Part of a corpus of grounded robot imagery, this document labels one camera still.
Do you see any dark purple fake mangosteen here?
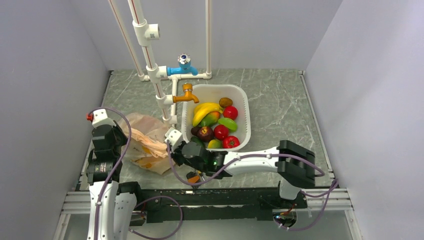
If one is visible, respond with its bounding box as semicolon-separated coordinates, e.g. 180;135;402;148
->
197;126;215;142

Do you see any white PVC pipe frame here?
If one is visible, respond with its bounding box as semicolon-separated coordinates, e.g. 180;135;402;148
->
108;0;212;126

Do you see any red fake apple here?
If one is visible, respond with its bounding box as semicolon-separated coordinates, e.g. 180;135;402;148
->
222;105;239;121

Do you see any green orange fake mango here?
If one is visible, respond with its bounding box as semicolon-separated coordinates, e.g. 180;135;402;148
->
200;111;221;127

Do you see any blue faucet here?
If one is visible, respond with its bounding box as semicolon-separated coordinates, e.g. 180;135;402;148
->
166;53;199;76

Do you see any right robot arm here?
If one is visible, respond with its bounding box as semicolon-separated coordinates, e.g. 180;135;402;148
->
166;140;318;208

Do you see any yellow green small mango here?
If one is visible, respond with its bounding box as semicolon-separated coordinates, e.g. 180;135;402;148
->
207;139;222;149

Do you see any green fake lime slice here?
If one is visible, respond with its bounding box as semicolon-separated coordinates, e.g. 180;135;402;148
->
218;117;238;132

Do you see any orange black brush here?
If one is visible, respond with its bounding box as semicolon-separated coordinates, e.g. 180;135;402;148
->
186;170;203;184

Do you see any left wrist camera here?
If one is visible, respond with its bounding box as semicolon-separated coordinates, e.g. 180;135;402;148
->
86;108;116;128

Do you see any yellow fake banana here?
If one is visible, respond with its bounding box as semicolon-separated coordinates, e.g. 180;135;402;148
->
192;102;224;127

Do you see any orange faucet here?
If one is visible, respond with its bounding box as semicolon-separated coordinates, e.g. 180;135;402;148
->
172;83;200;104

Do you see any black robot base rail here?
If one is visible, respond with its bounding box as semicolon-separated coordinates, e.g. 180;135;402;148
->
118;176;307;223

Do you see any red fake tomato centre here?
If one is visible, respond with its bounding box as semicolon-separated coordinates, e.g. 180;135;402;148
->
213;124;230;141

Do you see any dark green fake avocado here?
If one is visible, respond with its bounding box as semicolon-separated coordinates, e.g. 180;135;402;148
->
190;136;205;148

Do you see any red fake tomato front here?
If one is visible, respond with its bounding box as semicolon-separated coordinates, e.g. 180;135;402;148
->
222;135;240;149

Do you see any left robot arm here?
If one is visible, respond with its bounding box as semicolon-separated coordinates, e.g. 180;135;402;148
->
85;118;144;240

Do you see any peach plastic bag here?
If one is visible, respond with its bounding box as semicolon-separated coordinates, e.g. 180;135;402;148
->
125;112;171;175

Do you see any brown fake kiwi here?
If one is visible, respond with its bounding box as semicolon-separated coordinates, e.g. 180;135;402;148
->
218;97;233;109

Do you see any red fake tomato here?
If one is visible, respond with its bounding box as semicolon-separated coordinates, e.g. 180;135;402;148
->
213;124;230;141
222;135;240;149

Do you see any white plastic basin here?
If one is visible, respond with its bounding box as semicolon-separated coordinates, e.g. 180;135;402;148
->
181;84;251;152

